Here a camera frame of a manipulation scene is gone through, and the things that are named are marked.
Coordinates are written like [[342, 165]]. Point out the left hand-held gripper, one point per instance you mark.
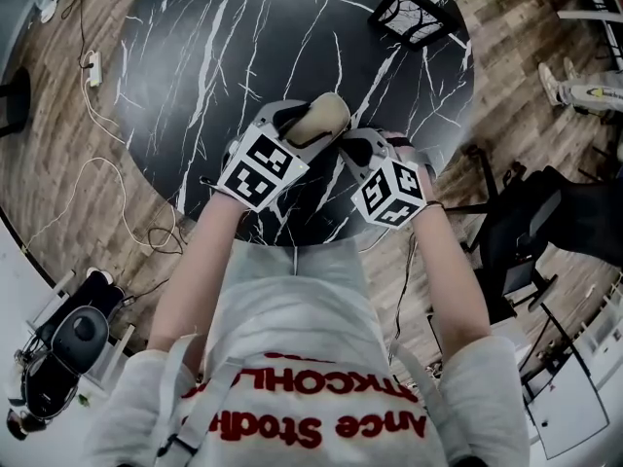
[[258, 168]]

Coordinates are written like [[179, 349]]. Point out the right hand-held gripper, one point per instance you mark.
[[389, 192]]

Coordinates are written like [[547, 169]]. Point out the beige glasses case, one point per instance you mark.
[[321, 115]]

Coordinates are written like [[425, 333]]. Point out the person's left forearm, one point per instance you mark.
[[194, 270]]

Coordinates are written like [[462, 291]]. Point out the person's right forearm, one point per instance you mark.
[[452, 285]]

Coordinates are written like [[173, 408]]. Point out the person's right hand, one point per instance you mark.
[[408, 150]]

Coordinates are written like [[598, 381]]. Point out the white shirt with red print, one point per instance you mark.
[[302, 329]]

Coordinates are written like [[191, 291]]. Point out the black office chair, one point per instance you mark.
[[525, 231]]

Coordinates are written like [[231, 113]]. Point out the white power strip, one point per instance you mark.
[[95, 68]]

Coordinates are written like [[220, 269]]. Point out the white metal rack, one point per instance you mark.
[[596, 15]]

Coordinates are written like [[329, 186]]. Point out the black stool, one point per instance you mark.
[[15, 100]]

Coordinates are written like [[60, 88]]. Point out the black and grey machine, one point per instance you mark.
[[80, 334]]

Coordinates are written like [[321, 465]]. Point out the white cabinet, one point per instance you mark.
[[569, 406]]

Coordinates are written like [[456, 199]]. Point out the black picture frame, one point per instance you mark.
[[414, 17]]

